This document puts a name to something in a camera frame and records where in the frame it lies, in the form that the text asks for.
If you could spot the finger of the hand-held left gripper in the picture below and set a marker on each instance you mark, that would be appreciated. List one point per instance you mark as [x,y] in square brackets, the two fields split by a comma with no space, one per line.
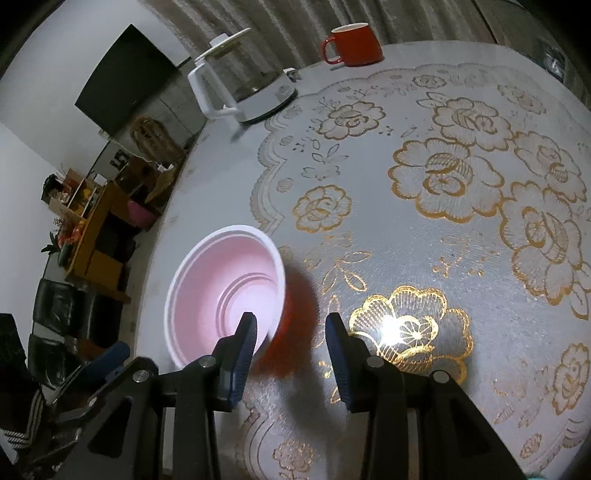
[111,356]
[94,404]

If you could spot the decorative plant arrangement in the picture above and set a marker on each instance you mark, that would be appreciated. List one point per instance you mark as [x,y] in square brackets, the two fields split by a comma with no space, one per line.
[62,244]

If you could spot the pink plastic basin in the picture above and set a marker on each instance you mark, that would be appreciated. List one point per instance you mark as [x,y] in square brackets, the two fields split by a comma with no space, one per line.
[141,214]

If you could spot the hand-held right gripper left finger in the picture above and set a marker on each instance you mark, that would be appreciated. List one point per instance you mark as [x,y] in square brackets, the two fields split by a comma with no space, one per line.
[242,353]

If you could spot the black leather sofa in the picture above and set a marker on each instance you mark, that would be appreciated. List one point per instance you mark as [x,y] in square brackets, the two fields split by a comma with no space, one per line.
[64,314]

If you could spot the black television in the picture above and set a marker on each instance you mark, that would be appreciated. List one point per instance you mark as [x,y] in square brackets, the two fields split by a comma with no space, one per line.
[124,78]

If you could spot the wooden chair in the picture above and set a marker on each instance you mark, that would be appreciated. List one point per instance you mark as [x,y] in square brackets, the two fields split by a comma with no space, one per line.
[152,138]

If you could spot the wooden shelf unit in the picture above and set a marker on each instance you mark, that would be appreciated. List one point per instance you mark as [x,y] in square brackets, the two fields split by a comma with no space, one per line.
[99,230]

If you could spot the gold floral lace tablecloth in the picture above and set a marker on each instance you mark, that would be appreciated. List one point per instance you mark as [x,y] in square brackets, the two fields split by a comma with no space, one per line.
[438,258]

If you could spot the white electric kettle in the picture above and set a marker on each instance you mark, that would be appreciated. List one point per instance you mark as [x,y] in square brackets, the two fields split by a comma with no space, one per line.
[258,97]

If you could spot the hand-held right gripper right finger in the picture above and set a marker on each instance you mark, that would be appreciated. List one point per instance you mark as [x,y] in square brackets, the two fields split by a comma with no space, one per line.
[339,364]

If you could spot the red bowl pink inside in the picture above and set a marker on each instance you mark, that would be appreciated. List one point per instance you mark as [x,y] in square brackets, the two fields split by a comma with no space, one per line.
[217,295]

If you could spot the grey curtain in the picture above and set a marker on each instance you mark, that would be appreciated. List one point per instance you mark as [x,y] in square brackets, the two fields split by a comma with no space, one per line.
[286,23]

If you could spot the red mug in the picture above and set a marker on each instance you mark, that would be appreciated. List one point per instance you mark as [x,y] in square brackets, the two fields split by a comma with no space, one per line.
[355,44]

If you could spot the person's left forearm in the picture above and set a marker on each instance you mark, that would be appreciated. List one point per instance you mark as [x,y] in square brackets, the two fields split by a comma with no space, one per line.
[21,417]

